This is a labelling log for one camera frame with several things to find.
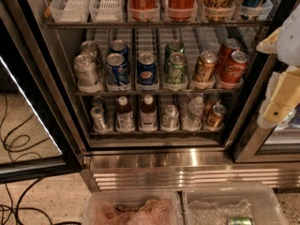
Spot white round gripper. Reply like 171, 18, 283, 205
256, 4, 300, 128

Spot orange LaCroix can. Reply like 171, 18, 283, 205
192, 51, 218, 83

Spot front red Coca-Cola can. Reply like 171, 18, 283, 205
220, 51, 248, 83

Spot rear red Coca-Cola can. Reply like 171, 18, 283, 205
217, 38, 241, 74

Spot front orange can bottom shelf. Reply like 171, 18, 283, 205
205, 104, 227, 128

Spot front green soda can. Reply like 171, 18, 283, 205
165, 52, 188, 85

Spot green soda can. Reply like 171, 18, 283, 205
165, 52, 188, 85
165, 39, 185, 59

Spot rear green soda can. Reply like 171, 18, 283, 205
165, 39, 185, 59

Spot stainless steel fridge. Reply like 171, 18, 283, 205
20, 0, 300, 190

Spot silver can bottom shelf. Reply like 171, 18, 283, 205
162, 105, 179, 128

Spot green can in bin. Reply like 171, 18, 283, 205
227, 217, 254, 225

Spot rear blue Pepsi can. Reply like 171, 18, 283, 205
110, 39, 129, 60

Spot front blue striped Pepsi can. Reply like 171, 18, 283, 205
106, 53, 129, 86

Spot rear slim silver can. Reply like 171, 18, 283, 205
91, 96, 105, 108

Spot slim silver can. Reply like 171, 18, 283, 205
91, 96, 105, 108
90, 106, 109, 130

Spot front slim silver can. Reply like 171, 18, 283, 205
90, 106, 109, 130

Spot rear white silver can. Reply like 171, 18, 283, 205
81, 40, 100, 63

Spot white silver can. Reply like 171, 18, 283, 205
81, 40, 100, 63
74, 53, 99, 87

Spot front white silver can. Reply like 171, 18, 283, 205
74, 53, 99, 87

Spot open fridge glass door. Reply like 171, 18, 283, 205
0, 0, 83, 183

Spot clear water bottle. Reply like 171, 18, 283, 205
183, 96, 204, 131

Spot right brown tea bottle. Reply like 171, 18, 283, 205
140, 95, 157, 131

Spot brown tea bottle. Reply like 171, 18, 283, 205
140, 95, 157, 131
116, 96, 134, 131

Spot right clear plastic bin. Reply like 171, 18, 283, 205
182, 183, 289, 225

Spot clear plastic bin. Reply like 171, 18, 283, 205
82, 189, 183, 225
182, 183, 289, 225

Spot left brown tea bottle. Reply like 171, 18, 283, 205
116, 96, 134, 131

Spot clear bubble wrap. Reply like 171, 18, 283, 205
187, 200, 254, 225

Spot pink bubble wrap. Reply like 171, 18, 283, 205
95, 199, 175, 225

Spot left clear plastic bin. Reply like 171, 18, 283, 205
82, 189, 183, 225

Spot black floor cables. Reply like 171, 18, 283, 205
0, 94, 83, 225

